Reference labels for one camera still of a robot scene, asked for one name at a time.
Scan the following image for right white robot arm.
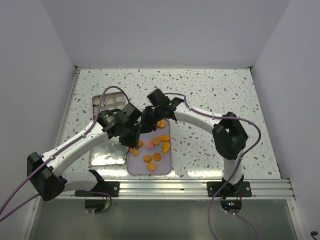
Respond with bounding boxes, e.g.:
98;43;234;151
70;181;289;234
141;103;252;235
139;89;248;197

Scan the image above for orange swirl cookie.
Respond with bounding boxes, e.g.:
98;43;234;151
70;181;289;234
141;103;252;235
138;140;144;148

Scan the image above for orange leaf cookie left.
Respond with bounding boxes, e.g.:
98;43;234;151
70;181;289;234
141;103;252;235
131;149;140;156

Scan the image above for orange leaf cookie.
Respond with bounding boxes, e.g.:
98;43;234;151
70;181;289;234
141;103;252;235
131;149;140;156
147;162;157;172

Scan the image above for pink sandwich cookie centre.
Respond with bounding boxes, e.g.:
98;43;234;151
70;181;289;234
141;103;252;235
145;141;155;149

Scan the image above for round orange cookie centre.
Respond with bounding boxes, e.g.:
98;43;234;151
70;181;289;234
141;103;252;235
151;137;162;146

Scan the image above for orange shell cookie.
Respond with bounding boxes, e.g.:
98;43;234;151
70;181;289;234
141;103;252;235
159;134;171;142

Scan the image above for orange rosette cookie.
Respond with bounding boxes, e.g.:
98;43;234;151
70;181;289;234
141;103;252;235
143;154;153;163

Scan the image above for lavender plastic tray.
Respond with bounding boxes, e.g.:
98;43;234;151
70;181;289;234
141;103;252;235
126;120;172;175

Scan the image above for orange fish cookie right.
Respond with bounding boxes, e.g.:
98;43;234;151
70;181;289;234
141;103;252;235
162;141;171;154

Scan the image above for orange chip cookie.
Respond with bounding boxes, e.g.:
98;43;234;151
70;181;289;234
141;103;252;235
153;152;162;162

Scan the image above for cookie tin with liners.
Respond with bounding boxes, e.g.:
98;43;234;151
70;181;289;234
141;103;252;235
91;91;129;120

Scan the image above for orange leaf cookie bottom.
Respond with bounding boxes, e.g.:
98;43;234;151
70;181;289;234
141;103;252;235
147;162;157;172

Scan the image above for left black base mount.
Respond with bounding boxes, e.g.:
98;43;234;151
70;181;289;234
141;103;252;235
74;169;120;198

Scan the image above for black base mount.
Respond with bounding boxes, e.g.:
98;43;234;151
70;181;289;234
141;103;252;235
206;180;253;199
74;169;120;198

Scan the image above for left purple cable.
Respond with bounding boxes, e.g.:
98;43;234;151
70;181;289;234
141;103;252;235
0;86;133;222

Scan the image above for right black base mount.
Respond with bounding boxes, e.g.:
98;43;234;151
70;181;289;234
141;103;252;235
206;180;253;199

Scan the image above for aluminium front rail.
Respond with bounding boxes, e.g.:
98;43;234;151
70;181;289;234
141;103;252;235
39;178;295;202

